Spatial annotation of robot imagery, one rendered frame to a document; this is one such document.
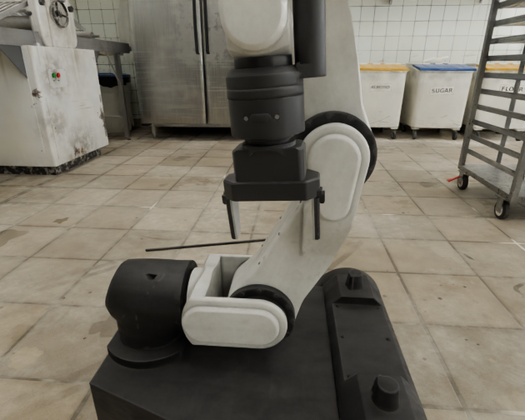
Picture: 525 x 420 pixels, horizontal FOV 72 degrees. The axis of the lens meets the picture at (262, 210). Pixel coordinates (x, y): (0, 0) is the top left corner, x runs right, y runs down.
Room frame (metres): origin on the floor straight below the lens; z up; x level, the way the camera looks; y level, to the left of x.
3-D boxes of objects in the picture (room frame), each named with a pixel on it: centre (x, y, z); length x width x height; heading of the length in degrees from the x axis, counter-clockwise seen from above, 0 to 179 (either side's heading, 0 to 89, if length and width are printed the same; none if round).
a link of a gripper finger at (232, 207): (0.45, 0.04, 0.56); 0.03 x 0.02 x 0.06; 170
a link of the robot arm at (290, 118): (0.44, -0.01, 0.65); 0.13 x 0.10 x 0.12; 80
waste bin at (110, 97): (4.50, 1.82, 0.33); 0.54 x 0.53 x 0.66; 85
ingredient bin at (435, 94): (4.14, -1.87, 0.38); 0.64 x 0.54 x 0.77; 174
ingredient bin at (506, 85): (4.09, -2.51, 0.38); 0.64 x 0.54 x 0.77; 173
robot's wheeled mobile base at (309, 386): (0.65, 0.02, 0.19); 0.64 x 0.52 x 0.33; 85
